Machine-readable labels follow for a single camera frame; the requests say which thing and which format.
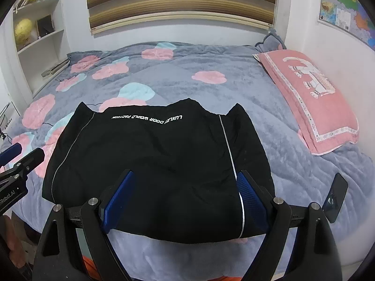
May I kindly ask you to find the black hooded jacket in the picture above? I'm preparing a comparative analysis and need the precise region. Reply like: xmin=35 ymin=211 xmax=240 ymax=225
xmin=42 ymin=99 xmax=275 ymax=244

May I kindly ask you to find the left hand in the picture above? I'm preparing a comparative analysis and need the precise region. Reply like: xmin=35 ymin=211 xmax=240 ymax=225
xmin=3 ymin=215 xmax=25 ymax=268

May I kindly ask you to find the black smartphone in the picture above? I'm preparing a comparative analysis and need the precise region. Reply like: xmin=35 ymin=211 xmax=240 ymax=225
xmin=322 ymin=173 xmax=348 ymax=224

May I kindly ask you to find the pink pillow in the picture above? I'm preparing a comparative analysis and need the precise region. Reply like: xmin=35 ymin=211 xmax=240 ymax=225
xmin=254 ymin=49 xmax=359 ymax=156

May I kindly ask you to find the white bookshelf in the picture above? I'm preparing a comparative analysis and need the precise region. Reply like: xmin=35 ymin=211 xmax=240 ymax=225
xmin=1 ymin=0 xmax=70 ymax=114

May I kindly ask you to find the yellow plush toy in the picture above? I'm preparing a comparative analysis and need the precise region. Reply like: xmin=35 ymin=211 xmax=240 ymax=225
xmin=14 ymin=18 xmax=33 ymax=46

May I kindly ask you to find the grey floral quilt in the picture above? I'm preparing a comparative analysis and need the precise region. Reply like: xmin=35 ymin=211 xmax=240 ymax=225
xmin=8 ymin=43 xmax=374 ymax=280

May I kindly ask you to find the grey pillow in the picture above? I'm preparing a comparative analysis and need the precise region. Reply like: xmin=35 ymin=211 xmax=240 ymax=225
xmin=255 ymin=29 xmax=287 ymax=53

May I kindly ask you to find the dark picture frame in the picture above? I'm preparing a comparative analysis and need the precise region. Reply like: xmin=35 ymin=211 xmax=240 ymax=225
xmin=36 ymin=15 xmax=55 ymax=38

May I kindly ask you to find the colourful wall map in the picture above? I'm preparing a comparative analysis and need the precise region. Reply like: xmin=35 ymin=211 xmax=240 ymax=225
xmin=319 ymin=0 xmax=374 ymax=49

